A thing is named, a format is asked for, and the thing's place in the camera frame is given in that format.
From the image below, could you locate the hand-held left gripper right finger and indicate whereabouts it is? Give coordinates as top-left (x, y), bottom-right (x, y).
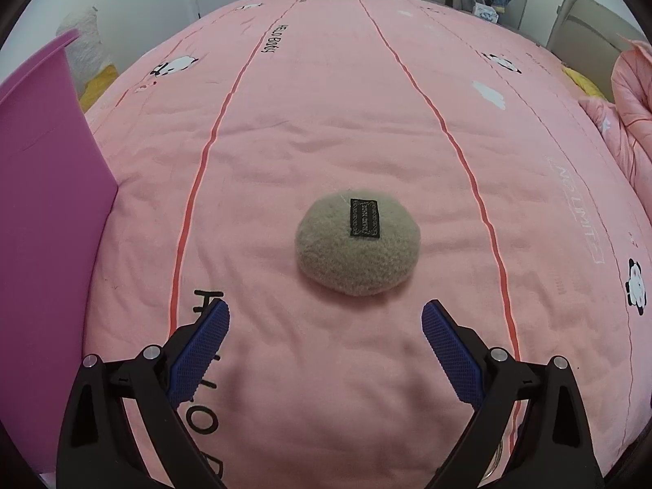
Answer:
top-left (421, 300), bottom-right (607, 489)

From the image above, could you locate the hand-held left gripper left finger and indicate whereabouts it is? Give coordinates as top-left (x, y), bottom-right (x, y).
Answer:
top-left (56, 298), bottom-right (231, 489)

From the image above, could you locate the beige plush hair clip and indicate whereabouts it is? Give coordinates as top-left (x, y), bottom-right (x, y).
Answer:
top-left (294, 189), bottom-right (423, 297)

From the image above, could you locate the pink plastic bin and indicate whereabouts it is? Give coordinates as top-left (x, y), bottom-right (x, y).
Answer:
top-left (0, 28), bottom-right (120, 474)

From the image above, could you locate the pink printed bed sheet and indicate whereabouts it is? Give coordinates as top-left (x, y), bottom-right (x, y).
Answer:
top-left (38, 0), bottom-right (652, 489)

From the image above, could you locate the yellow cloth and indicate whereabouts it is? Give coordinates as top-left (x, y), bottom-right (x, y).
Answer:
top-left (79, 64), bottom-right (121, 113)
top-left (560, 66), bottom-right (602, 97)

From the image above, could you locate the pink quilt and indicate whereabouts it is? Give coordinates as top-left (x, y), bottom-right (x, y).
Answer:
top-left (578, 38), bottom-right (652, 205)

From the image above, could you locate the white plastic bag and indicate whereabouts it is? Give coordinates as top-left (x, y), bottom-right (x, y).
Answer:
top-left (56, 7), bottom-right (118, 87)

